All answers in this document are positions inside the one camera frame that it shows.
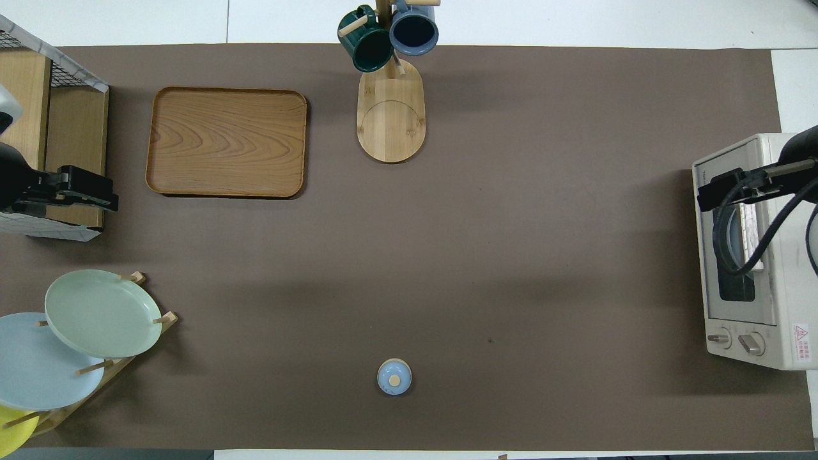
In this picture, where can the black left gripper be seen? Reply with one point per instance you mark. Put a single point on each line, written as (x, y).
(86, 188)

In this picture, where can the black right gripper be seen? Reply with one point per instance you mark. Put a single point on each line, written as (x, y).
(722, 188)

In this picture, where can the glass oven door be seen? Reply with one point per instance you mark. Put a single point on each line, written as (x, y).
(708, 268)

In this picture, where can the white toaster oven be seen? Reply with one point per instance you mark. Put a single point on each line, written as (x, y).
(792, 268)

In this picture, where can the white cup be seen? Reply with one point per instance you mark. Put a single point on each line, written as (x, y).
(7, 102)

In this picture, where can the pale green plate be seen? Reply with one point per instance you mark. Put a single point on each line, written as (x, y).
(102, 313)

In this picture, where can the wooden tray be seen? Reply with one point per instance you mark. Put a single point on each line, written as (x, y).
(227, 140)

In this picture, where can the wooden plate rack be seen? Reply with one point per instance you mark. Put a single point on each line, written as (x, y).
(121, 367)

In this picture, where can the light blue racked plate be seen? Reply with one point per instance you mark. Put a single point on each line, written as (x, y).
(38, 370)

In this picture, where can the brown table mat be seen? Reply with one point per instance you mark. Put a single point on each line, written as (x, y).
(511, 255)

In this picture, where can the yellow plate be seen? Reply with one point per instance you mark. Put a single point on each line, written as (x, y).
(13, 431)

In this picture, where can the wooden mug tree stand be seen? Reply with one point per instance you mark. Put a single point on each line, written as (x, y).
(391, 121)

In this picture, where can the dark green mug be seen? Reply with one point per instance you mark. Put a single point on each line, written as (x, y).
(367, 45)

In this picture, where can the blue mug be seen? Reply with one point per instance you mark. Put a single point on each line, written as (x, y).
(414, 30)

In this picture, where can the small blue bell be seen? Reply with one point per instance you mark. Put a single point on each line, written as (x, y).
(394, 377)

